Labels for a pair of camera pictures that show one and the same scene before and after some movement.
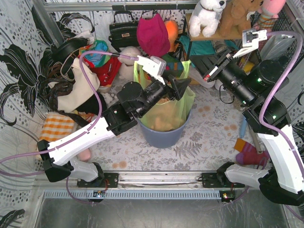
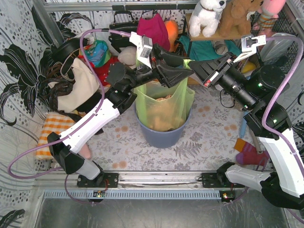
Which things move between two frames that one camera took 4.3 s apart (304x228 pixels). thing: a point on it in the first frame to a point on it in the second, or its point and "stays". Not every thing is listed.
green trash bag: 167,115 stays
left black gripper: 169,88 to 156,70
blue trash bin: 164,139 stays
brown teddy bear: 233,19 stays
